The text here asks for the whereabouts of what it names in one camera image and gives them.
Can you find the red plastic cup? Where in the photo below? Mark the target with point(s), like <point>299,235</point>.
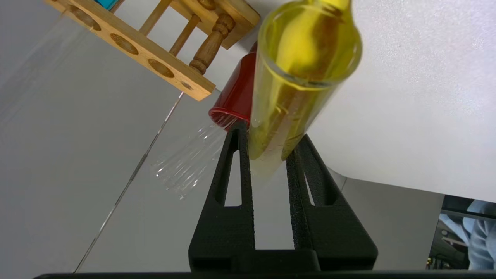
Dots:
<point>236,97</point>

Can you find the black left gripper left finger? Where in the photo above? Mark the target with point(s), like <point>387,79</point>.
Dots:
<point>209,240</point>

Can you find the person in light blue clothes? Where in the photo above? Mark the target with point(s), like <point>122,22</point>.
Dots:
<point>480,240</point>

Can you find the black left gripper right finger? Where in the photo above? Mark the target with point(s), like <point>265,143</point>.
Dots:
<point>341,240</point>

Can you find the wooden test tube rack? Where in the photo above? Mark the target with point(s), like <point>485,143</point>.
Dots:
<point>128,44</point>

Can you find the test tube with yellow pigment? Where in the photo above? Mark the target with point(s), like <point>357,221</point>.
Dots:
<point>294,89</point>

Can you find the test tube with blue pigment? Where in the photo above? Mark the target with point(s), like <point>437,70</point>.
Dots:
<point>105,3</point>

